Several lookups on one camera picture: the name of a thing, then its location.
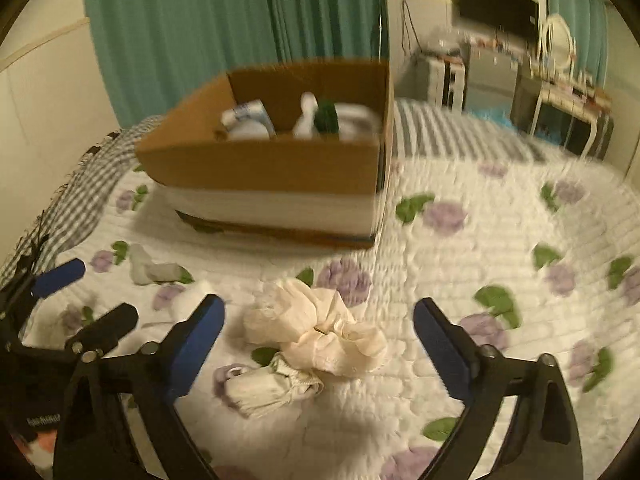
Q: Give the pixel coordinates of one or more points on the white plush toy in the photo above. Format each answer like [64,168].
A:
[306,115]

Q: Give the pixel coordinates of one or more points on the white and grey sock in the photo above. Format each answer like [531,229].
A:
[147,267]

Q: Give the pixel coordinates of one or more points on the grey checked blanket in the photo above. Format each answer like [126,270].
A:
[85,180]

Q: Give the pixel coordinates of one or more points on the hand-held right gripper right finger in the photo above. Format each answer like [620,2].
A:
[444,350]

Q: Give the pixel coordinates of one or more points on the cream stocking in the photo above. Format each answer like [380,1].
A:
[320,330]

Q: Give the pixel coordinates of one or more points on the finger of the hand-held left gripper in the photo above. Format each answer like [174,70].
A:
[107,325]
[57,276]

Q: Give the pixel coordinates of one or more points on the black wall television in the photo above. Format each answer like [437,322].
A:
[497,5]

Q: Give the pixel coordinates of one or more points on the white rolled cloth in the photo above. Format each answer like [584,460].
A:
[357,120]

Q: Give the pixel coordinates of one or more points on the grey cabinet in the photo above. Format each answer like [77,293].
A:
[492,77]

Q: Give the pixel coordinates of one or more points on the white sock ball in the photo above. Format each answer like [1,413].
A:
[192,296]

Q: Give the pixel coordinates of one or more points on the dark green soft item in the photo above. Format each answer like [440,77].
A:
[326,117]

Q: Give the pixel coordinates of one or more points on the white storage cabinet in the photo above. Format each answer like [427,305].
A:
[445,82]

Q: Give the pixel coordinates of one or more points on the cardboard box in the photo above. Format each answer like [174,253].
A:
[260,175]

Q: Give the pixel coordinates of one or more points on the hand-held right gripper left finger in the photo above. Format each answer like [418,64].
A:
[196,345]

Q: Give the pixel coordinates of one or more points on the grey striped bed sheet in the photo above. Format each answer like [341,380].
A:
[450,130]

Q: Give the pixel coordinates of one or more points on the floral white quilt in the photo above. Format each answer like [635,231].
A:
[500,260]

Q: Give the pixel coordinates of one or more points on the white socks in box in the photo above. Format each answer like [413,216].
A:
[250,117]

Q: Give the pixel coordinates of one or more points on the white oval mirror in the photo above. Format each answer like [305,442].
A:
[556,40]

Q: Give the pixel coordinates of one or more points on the white dressing table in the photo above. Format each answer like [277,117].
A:
[575,110]

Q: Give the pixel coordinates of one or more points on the folded white sock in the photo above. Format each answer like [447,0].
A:
[265,390]

